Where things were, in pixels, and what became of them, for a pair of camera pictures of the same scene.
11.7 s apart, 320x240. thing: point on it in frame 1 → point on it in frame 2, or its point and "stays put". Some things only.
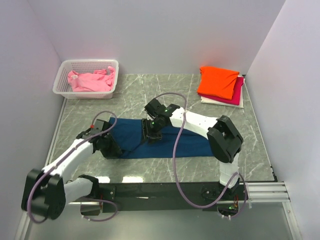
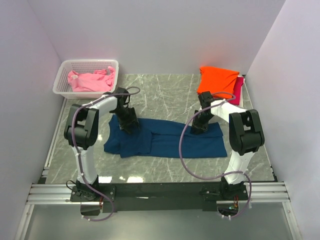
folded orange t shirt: x=217 y=82 stays put
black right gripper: x=147 y=131 → x=201 y=129
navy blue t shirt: x=129 y=136 stays put
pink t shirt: x=98 y=81 stays put
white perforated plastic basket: x=87 y=79 stays put
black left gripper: x=110 y=153 → x=132 y=119
